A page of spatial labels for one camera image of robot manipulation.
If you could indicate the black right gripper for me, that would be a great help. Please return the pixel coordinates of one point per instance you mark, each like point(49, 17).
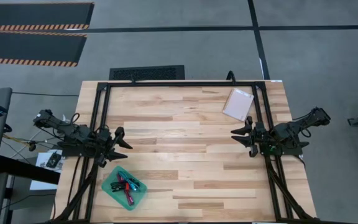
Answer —
point(260, 137)

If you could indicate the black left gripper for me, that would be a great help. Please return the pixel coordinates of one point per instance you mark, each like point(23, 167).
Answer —
point(106, 140)

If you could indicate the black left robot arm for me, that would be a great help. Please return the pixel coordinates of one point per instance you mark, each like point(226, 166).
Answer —
point(73, 132)

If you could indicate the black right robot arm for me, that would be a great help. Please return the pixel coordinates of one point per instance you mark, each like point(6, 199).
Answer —
point(291, 130)

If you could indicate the green translucent plastic tray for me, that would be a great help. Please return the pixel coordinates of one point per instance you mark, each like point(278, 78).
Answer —
point(110, 194)

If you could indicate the small black handheld device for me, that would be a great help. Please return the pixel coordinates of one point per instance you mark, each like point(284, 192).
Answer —
point(54, 160)

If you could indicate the black floor vent grille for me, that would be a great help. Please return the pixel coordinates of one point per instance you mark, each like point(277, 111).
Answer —
point(148, 73)

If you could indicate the white paper sheet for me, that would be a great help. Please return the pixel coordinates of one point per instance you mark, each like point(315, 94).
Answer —
point(42, 183)

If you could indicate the black side desk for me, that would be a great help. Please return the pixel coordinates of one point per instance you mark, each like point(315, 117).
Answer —
point(26, 169)

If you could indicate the black hazard-striped floor mat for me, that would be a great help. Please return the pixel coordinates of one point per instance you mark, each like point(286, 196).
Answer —
point(36, 14)
point(26, 46)

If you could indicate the black aluminium table frame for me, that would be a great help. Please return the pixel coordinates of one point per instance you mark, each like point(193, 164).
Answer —
point(182, 84)

